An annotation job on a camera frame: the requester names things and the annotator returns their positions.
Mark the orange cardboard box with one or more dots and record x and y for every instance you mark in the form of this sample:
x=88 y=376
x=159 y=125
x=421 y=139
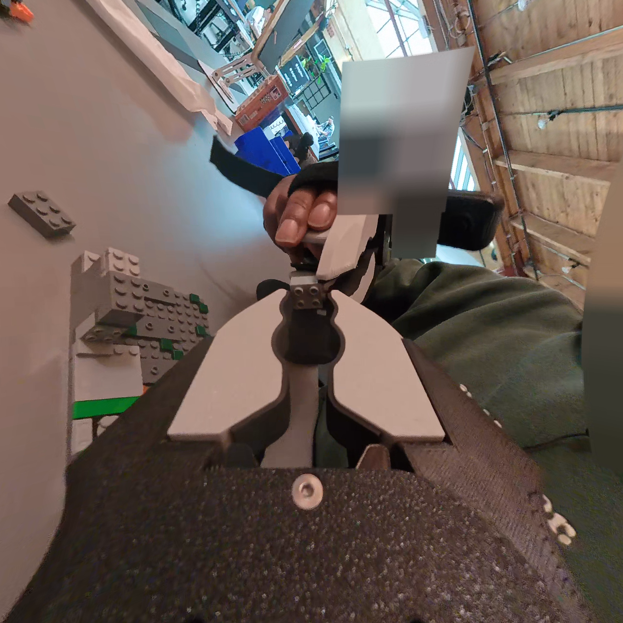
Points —
x=258 y=104

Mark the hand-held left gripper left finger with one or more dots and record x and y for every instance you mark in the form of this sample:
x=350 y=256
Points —
x=233 y=379

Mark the white stand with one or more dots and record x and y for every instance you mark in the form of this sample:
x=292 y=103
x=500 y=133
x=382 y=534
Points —
x=238 y=75

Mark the grey toy brick model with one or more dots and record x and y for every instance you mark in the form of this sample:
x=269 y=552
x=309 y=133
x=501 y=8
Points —
x=146 y=311

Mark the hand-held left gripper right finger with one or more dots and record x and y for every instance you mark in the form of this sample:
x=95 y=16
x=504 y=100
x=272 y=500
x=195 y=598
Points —
x=379 y=379

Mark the grey six-stud brick plate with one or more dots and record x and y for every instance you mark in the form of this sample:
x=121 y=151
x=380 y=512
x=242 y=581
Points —
x=44 y=214

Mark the orange toy brick figure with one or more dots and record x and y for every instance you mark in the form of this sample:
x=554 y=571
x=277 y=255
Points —
x=17 y=8

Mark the grey studded brick plate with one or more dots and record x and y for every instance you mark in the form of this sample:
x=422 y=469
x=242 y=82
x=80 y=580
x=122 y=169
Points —
x=306 y=298

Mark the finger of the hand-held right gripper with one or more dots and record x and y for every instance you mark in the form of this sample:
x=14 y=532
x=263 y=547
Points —
x=365 y=272
x=348 y=243

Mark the blue plastic bin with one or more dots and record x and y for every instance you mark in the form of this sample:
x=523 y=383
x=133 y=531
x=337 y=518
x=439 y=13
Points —
x=265 y=151

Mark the white paper bag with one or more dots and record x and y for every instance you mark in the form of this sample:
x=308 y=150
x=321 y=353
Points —
x=146 y=44

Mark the green potted plant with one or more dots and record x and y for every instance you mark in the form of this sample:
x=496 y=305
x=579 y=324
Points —
x=316 y=65

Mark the person's right hand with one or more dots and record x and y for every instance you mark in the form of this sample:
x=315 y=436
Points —
x=297 y=214

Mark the light grey brick assembly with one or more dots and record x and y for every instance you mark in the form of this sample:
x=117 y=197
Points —
x=301 y=280

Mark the dark tabletop with wooden edge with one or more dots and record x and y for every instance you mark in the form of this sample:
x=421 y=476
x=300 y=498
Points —
x=282 y=29

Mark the person's green sweatshirt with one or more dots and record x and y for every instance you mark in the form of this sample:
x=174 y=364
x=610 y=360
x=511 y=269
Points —
x=486 y=340

